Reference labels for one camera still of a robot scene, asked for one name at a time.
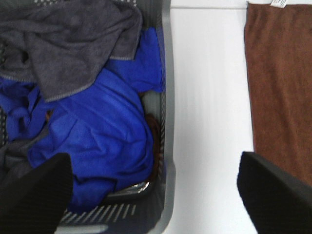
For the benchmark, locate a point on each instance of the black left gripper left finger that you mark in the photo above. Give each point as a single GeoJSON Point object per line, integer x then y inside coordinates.
{"type": "Point", "coordinates": [35, 203]}

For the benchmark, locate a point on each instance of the blue towel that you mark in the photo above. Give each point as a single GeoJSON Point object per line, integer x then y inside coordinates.
{"type": "Point", "coordinates": [103, 128]}

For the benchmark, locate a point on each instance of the grey towel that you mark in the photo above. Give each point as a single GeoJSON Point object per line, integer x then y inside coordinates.
{"type": "Point", "coordinates": [53, 56]}

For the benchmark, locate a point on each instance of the dark brown towel in basket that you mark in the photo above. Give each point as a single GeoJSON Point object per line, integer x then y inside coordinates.
{"type": "Point", "coordinates": [156, 130]}

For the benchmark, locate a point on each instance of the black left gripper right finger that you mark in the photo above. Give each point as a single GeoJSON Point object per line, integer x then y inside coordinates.
{"type": "Point", "coordinates": [276, 202]}

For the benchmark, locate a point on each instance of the grey perforated laundry basket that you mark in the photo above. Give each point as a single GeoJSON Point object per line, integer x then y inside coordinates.
{"type": "Point", "coordinates": [146, 208]}

